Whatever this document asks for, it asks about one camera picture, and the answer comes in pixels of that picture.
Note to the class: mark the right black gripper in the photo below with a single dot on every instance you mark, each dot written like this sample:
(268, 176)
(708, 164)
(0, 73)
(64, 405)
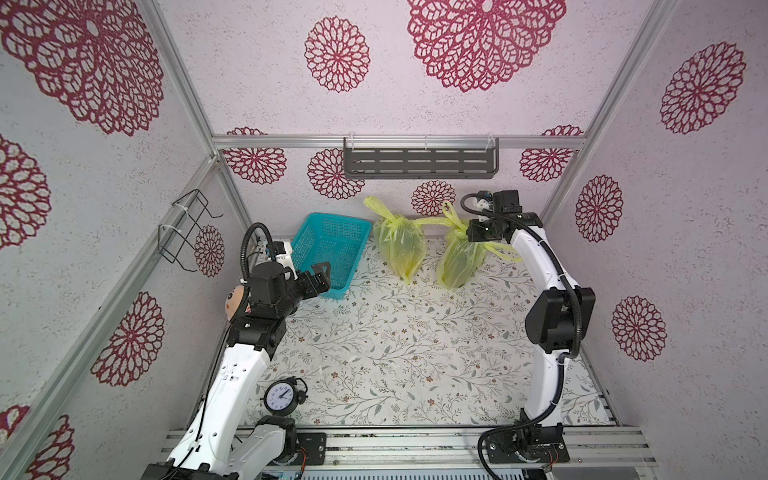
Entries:
(482, 230)

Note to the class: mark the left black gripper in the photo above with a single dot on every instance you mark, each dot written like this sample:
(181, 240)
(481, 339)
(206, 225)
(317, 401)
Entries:
(322, 280)

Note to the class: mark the yellow plastic bag bottom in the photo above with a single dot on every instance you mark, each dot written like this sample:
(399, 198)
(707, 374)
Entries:
(462, 258)

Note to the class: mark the yellow plastic bag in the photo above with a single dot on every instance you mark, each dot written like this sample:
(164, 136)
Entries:
(462, 258)
(400, 240)

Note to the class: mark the yellow plastic bag top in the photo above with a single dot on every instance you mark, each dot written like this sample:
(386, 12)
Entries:
(400, 240)

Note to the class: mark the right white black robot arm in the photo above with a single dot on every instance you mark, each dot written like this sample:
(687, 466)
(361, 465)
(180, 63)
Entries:
(558, 321)

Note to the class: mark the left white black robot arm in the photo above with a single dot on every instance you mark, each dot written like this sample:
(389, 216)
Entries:
(206, 450)

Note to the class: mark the plush doll toy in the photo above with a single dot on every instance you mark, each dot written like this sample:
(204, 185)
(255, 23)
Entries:
(233, 301)

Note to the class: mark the teal plastic basket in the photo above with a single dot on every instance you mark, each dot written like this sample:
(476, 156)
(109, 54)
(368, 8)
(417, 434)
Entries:
(336, 239)

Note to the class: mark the black alarm clock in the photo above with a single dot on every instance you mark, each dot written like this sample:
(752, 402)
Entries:
(283, 396)

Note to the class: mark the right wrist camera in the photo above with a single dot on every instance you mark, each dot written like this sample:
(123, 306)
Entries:
(484, 201)

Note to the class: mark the black wire wall rack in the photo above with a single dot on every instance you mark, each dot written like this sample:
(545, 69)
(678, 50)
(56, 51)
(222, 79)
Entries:
(192, 242)

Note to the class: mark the grey wall shelf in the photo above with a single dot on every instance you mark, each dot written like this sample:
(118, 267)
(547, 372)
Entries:
(424, 163)

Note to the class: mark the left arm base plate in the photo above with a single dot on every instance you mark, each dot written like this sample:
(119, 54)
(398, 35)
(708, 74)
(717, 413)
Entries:
(302, 448)

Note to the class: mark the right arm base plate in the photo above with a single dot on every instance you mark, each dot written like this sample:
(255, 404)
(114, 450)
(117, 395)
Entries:
(531, 445)

